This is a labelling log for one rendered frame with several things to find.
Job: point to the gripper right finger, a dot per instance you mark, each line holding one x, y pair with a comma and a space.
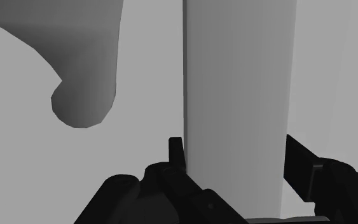
336, 186

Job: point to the grey curved rounded object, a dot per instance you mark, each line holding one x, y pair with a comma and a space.
85, 77

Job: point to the tall grey cylinder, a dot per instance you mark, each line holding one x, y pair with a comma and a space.
237, 108

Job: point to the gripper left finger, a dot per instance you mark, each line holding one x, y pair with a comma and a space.
172, 198

